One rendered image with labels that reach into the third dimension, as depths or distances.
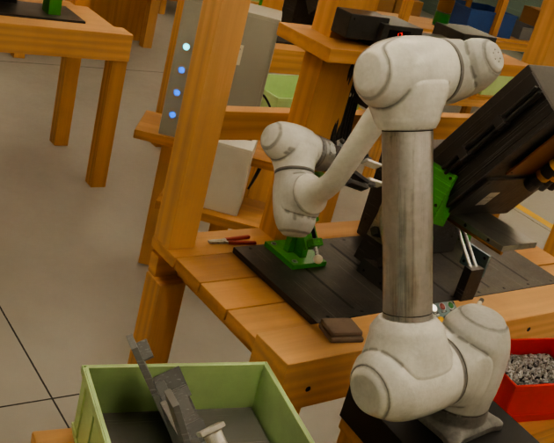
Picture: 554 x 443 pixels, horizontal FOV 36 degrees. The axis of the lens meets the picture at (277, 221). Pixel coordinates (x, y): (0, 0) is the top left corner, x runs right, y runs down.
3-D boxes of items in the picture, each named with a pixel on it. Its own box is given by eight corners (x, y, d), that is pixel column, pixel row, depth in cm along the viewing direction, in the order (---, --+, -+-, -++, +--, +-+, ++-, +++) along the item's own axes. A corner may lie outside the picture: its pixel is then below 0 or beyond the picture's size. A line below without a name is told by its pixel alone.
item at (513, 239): (534, 250, 256) (537, 242, 255) (499, 255, 246) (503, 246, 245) (442, 194, 283) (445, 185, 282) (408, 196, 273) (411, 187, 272)
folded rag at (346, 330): (350, 326, 229) (353, 316, 228) (363, 343, 223) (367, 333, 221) (317, 326, 225) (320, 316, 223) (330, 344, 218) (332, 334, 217)
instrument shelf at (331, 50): (530, 78, 287) (535, 67, 286) (326, 62, 233) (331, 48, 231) (477, 54, 305) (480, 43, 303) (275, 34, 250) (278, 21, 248)
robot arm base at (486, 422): (514, 424, 196) (522, 404, 194) (452, 451, 182) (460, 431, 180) (455, 378, 208) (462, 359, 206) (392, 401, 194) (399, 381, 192)
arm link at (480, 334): (506, 407, 191) (538, 324, 182) (453, 428, 180) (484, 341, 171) (452, 366, 202) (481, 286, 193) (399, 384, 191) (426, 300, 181)
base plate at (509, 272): (561, 286, 294) (564, 281, 293) (315, 329, 227) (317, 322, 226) (473, 229, 323) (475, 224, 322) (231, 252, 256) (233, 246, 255)
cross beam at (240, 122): (491, 141, 326) (499, 119, 323) (201, 140, 247) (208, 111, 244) (482, 135, 330) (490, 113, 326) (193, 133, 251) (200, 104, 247)
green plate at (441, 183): (437, 243, 257) (472, 181, 252) (421, 238, 251) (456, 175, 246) (412, 225, 265) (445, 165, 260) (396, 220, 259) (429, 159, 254)
